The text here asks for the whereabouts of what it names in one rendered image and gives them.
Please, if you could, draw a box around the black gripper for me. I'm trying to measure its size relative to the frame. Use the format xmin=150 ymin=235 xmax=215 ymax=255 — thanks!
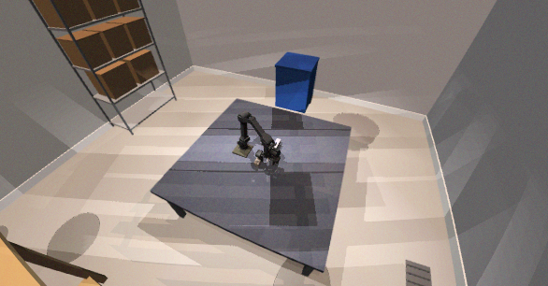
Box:
xmin=255 ymin=150 xmax=281 ymax=164

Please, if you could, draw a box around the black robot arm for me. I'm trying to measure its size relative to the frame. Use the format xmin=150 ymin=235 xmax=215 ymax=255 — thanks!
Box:
xmin=237 ymin=110 xmax=281 ymax=158

